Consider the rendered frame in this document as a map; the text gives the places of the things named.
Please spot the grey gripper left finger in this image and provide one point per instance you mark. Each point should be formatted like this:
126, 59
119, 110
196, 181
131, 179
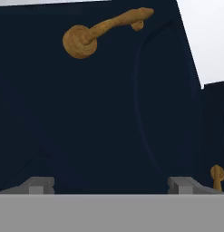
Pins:
37, 185

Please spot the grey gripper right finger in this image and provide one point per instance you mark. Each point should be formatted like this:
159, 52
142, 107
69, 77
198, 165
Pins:
184, 185

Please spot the dark navy cabinet door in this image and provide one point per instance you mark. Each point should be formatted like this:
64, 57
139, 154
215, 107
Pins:
214, 127
95, 114

